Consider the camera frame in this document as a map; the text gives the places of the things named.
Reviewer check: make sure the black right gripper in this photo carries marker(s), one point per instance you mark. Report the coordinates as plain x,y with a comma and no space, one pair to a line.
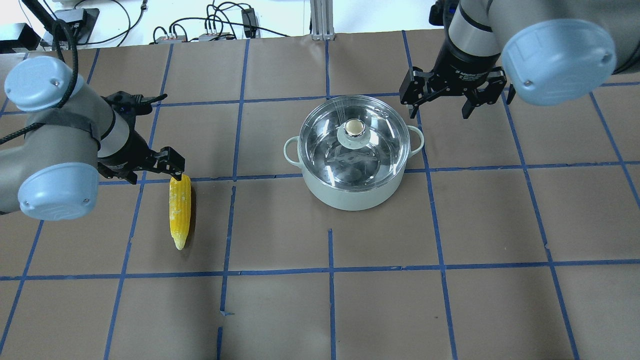
459,67

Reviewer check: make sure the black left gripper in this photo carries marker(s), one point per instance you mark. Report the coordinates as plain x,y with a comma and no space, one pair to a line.
131,149

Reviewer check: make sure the yellow corn cob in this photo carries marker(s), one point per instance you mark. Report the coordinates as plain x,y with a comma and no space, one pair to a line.
179,210

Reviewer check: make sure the glass pot lid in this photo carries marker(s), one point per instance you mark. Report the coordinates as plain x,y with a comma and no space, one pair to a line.
354,143

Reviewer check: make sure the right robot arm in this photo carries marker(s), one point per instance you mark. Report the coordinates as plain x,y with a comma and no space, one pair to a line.
546,52

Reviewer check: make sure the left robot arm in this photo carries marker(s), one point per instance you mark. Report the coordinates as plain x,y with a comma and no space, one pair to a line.
71,138

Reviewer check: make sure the aluminium frame post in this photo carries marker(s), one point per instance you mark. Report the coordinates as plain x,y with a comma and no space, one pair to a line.
322,20

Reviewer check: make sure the black camera stand base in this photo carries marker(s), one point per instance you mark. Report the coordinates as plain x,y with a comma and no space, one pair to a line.
81,22

